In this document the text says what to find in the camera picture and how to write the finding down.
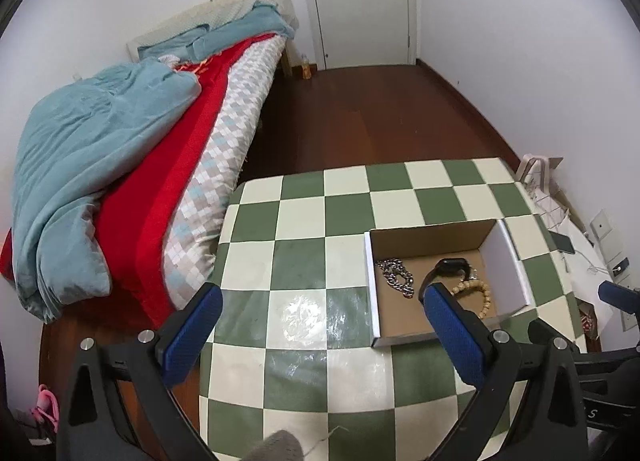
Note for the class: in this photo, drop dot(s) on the black smartphone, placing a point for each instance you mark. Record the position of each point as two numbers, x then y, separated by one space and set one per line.
562 243

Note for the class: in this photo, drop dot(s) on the white wall socket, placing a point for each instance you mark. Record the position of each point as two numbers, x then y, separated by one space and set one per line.
610 244

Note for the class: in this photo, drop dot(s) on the pink slipper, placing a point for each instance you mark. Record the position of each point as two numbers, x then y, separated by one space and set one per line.
46 411

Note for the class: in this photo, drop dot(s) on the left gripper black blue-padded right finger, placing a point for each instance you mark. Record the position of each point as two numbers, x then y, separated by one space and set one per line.
550 422

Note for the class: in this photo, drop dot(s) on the light blue duvet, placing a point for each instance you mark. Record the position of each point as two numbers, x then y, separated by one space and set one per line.
122 179

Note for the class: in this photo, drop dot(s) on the green white checkered tablecloth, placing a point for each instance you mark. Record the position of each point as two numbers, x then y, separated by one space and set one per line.
292 349

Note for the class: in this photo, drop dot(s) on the white door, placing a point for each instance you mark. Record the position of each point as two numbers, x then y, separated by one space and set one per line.
354 33

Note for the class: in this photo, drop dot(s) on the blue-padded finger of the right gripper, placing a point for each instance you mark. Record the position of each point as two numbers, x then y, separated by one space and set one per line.
624 299

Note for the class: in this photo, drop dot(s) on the cardboard paper bag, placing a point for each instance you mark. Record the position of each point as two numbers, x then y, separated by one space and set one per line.
535 173

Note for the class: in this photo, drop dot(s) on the black smart watch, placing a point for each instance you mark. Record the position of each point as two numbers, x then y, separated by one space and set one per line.
449 267

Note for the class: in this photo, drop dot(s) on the red blanket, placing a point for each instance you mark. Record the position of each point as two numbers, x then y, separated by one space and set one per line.
100 168

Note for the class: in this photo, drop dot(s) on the open cardboard box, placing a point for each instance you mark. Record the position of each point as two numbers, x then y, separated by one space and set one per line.
498 288

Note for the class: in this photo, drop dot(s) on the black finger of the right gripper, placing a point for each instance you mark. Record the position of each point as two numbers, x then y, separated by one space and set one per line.
605 391

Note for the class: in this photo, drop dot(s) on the checkered bed mattress sheet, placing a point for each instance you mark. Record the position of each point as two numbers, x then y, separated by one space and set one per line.
190 245

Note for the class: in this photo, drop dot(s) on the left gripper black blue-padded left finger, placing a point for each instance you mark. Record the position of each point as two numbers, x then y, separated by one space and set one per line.
94 423

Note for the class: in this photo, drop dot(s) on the white bed headboard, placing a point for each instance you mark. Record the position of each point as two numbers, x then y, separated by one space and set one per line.
213 13

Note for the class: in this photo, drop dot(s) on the orange drink bottle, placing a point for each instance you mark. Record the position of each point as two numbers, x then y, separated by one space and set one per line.
305 66

